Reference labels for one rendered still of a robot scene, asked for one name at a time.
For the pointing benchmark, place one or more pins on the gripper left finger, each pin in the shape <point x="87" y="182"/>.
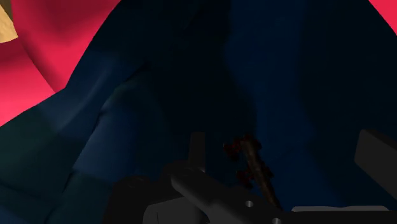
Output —
<point x="214" y="195"/>

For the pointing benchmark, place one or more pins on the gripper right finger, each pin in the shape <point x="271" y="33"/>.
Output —
<point x="377" y="161"/>

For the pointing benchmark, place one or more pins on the brown twig with red berries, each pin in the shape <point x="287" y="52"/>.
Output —
<point x="252" y="161"/>

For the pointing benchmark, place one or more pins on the dark blue blanket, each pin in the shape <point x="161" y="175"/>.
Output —
<point x="130" y="130"/>

